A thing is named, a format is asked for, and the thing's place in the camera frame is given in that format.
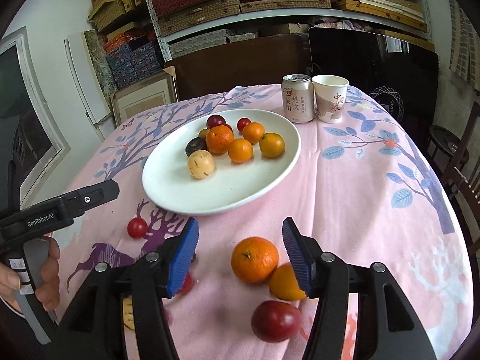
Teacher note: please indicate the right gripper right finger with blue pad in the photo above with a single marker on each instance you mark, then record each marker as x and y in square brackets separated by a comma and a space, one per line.
[387, 325]

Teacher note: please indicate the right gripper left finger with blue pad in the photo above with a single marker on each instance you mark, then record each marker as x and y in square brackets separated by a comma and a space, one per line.
[93, 326]

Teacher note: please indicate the large orange front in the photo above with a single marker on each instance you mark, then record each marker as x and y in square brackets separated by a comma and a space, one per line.
[284, 285]

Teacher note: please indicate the cherry tomato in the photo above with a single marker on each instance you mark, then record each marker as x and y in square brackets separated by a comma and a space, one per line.
[187, 285]
[137, 228]
[242, 123]

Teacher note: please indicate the large red plum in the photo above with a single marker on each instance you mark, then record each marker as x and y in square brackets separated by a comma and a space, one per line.
[275, 321]

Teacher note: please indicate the striped pepino melon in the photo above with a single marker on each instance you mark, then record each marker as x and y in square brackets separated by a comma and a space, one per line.
[128, 314]

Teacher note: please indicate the pale yellow pepino melon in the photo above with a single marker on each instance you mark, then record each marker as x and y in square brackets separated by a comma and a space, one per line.
[201, 164]

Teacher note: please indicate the dark purple water caltrop back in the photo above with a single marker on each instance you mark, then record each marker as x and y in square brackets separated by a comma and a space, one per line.
[194, 145]

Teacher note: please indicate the rough orange tangerine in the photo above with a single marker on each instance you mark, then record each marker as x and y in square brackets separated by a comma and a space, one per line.
[219, 139]

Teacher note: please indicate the yellow-orange tangerine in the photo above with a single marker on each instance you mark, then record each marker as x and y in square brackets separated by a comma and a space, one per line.
[271, 145]

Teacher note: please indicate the small brownish kumquat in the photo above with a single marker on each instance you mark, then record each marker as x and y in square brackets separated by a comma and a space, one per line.
[203, 133]

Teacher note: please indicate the dark red plum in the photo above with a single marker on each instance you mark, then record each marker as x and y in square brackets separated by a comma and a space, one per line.
[214, 121]

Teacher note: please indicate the small orange kumquat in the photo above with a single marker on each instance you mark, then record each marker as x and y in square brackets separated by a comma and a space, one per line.
[253, 132]

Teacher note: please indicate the smooth orange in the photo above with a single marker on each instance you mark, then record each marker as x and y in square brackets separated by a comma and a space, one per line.
[240, 151]

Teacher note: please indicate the person's left hand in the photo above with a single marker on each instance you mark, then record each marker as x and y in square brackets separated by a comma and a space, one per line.
[47, 293]

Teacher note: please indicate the white oval plate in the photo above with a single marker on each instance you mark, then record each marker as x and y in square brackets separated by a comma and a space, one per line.
[168, 183]

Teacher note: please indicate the pink deer print tablecloth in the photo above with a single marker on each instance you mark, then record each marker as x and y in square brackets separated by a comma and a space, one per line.
[361, 188]

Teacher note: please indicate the framed picture beige mat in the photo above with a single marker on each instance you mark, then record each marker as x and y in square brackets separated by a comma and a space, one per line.
[153, 91]

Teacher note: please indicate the pink beverage can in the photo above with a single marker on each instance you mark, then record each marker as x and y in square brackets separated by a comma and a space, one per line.
[298, 98]

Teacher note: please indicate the white paper cup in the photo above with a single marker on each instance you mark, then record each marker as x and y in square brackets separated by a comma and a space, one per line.
[331, 93]

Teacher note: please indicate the wooden chair right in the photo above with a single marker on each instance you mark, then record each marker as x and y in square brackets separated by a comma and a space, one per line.
[448, 155]

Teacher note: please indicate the blue patterned fabric boxes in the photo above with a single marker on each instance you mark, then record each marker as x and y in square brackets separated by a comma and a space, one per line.
[129, 65]

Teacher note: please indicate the dark brown wooden board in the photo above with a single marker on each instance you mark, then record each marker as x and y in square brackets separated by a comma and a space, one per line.
[254, 62]

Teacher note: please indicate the black panel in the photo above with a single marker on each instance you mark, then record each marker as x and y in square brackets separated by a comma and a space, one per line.
[399, 75]

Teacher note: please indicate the white metal shelf unit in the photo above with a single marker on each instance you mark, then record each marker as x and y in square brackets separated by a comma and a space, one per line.
[288, 3]

